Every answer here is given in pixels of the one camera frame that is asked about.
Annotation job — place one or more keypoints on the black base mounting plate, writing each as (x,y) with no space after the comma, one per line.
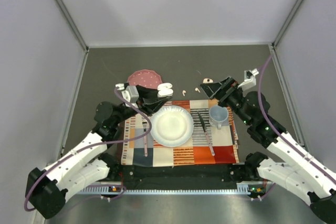
(215,176)

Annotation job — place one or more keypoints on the pink polka dot plate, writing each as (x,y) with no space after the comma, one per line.
(145,78)

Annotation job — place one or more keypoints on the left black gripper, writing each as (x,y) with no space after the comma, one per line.
(149,105)

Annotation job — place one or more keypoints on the orange patterned placemat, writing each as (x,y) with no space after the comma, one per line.
(195,151)

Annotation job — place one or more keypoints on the light blue mug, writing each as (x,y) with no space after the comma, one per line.
(218,116)

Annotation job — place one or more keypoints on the grey slotted cable duct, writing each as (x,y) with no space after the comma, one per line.
(108,190)

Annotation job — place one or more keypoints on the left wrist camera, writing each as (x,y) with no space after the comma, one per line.
(126,92)

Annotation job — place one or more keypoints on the aluminium frame rail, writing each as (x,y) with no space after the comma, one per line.
(71,24)

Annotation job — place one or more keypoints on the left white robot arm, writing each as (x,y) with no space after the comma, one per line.
(50,188)

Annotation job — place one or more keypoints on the white ceramic plate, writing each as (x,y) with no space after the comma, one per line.
(172,126)

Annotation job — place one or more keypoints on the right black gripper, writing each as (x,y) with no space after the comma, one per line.
(222,91)

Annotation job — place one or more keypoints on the pink handled knife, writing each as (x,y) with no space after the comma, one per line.
(206,134)

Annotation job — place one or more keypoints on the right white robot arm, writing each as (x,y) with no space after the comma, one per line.
(302,174)

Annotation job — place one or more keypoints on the white earbud charging case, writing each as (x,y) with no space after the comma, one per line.
(165,90)

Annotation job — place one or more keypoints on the pink earbud charging case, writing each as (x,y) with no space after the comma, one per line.
(207,80)

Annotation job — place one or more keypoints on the pink handled fork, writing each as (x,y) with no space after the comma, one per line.
(144,124)

